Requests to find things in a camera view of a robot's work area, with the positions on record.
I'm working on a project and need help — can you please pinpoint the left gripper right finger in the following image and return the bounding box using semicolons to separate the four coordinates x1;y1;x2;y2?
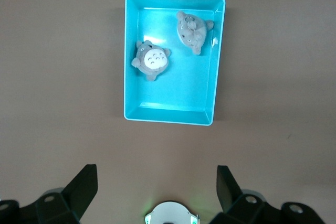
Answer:
209;165;324;224

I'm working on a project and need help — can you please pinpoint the brown table mat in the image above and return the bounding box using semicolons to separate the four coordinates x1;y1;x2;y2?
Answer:
0;0;336;224

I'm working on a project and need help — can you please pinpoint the grey Totoro plush toy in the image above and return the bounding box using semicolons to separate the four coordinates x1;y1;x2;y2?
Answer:
131;39;172;82
175;10;215;56

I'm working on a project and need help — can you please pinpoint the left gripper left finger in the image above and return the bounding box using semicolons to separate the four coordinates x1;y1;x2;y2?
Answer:
0;164;98;224

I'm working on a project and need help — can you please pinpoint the blue plastic box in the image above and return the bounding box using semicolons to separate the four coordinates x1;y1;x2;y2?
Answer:
123;0;227;127

